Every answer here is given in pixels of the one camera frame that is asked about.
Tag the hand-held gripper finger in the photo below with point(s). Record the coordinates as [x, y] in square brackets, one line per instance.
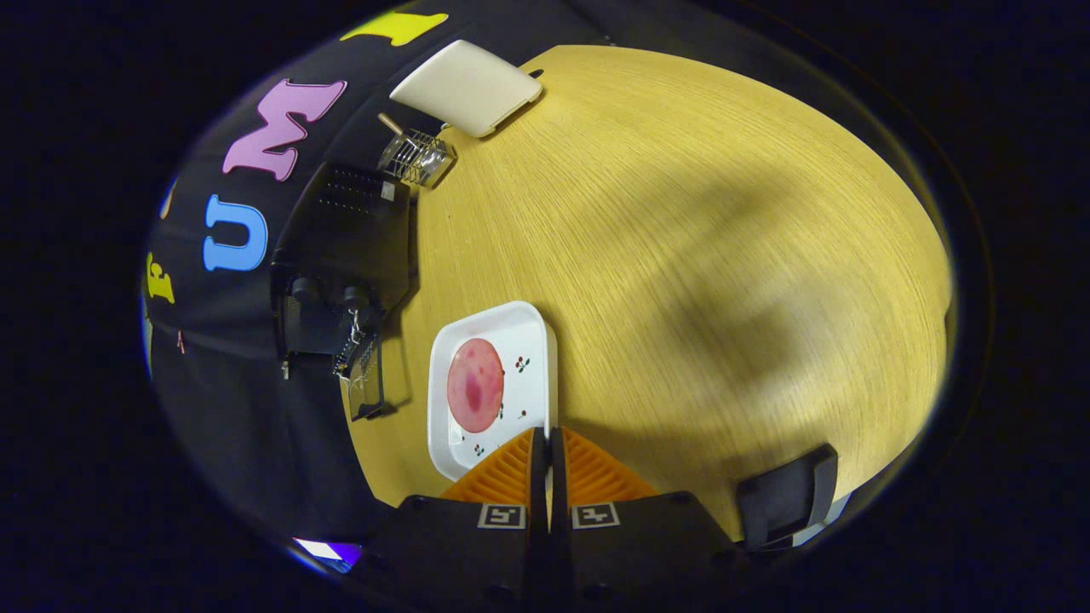
[558, 477]
[538, 477]

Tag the pink ham slice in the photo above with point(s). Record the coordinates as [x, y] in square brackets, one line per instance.
[475, 383]

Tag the white square plate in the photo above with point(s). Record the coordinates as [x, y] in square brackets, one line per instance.
[532, 340]

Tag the black toaster oven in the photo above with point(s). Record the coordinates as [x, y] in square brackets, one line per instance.
[349, 238]

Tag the white bread toaster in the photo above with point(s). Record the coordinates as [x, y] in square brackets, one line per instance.
[464, 85]

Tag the glowing screen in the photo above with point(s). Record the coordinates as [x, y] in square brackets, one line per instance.
[328, 551]

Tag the wooden stick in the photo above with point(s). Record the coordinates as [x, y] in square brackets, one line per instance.
[390, 123]

